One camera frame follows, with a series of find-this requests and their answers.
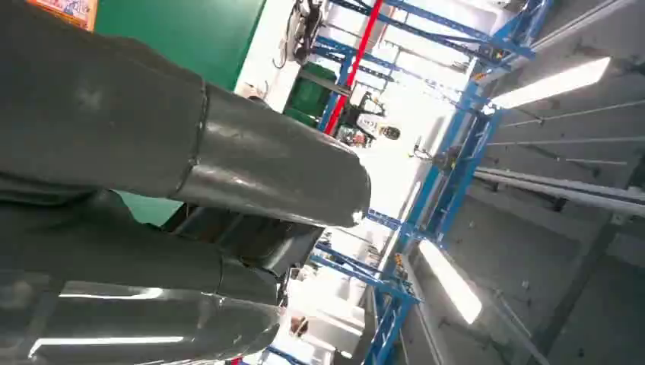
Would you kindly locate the orange framed poster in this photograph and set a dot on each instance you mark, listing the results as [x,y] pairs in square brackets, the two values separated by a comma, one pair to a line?
[70,10]

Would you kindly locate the grey ceiling pipe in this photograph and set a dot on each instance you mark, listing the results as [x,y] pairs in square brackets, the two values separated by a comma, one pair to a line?
[564,191]

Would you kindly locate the blue metal rack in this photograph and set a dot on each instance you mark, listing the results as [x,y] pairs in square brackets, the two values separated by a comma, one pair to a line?
[428,30]
[453,176]

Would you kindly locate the person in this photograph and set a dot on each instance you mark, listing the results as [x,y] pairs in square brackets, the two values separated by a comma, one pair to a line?
[390,133]

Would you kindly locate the green wall panel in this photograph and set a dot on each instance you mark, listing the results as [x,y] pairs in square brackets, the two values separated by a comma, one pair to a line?
[191,35]

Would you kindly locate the long ceiling light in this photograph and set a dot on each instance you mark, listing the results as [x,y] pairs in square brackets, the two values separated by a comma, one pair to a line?
[451,282]
[552,83]

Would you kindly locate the red pole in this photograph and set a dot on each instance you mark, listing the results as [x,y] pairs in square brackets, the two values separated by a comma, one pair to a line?
[355,60]

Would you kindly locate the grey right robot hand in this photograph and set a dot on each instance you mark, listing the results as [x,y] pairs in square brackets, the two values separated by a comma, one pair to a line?
[101,126]

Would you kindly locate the green plastic crate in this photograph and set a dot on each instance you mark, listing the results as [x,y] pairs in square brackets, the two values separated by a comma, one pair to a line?
[310,95]

